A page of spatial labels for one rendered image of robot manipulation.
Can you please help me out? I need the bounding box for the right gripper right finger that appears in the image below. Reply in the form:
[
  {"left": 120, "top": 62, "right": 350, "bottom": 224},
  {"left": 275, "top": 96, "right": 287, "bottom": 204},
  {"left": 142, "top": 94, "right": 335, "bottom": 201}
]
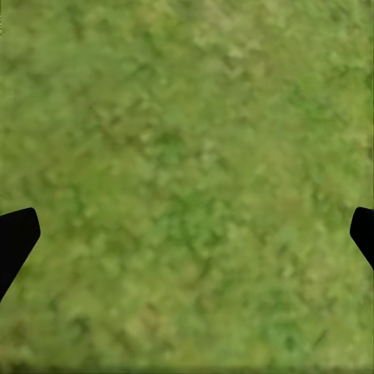
[{"left": 351, "top": 207, "right": 374, "bottom": 268}]

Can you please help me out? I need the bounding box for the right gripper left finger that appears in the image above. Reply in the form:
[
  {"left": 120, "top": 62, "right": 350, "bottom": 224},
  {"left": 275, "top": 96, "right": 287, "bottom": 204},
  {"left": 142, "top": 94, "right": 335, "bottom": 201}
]
[{"left": 0, "top": 207, "right": 41, "bottom": 301}]

